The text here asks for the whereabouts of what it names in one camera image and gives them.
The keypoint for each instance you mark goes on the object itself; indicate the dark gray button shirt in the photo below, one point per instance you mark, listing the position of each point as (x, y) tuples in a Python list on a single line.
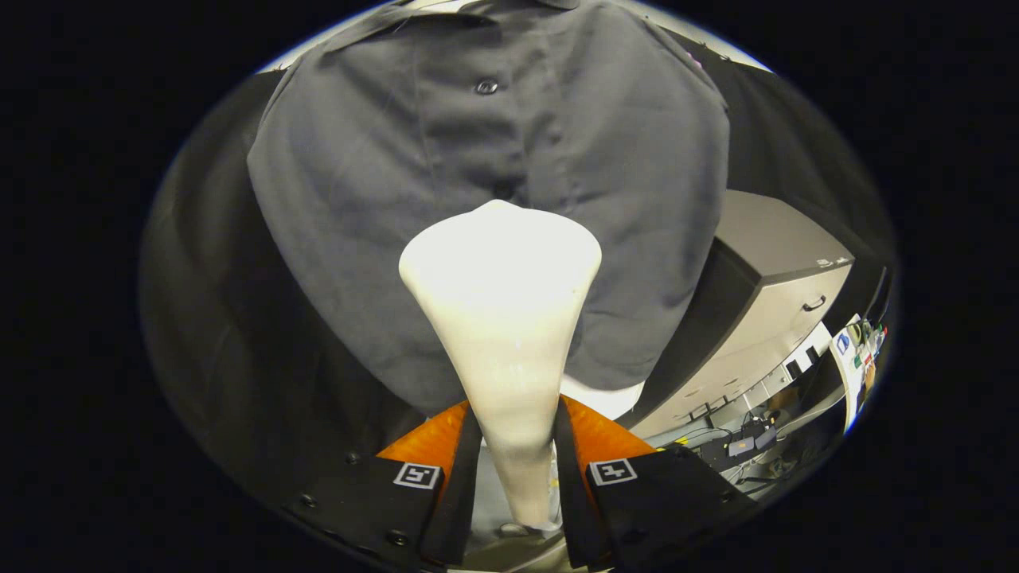
[(358, 199)]

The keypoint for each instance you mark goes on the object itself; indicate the white desk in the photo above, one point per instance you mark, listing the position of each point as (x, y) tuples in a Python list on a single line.
[(850, 382)]

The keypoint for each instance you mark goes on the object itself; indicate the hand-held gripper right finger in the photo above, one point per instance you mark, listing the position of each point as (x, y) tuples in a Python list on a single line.
[(577, 509)]

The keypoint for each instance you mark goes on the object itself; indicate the white ironing board panel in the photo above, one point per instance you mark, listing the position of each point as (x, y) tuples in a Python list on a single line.
[(609, 402)]

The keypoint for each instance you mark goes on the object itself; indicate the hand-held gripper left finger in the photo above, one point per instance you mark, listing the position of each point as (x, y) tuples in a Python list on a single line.
[(462, 501)]

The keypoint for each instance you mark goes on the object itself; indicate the gray drawer cabinet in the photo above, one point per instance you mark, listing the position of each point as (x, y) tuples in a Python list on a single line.
[(780, 239)]

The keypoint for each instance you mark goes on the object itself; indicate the white garment steamer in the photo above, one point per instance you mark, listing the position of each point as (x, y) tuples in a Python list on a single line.
[(501, 302)]

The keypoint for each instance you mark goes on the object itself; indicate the small blue object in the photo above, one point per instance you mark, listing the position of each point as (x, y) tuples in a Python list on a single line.
[(843, 344)]

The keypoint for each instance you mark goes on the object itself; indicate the greenish tape roll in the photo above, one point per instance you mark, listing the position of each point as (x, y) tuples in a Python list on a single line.
[(855, 333)]

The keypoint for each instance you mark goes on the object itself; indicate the black backdrop cloth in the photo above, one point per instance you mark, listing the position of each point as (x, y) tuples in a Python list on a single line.
[(215, 318)]

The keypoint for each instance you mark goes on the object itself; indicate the dark power adapter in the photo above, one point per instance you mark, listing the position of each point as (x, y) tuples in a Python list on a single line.
[(752, 444)]

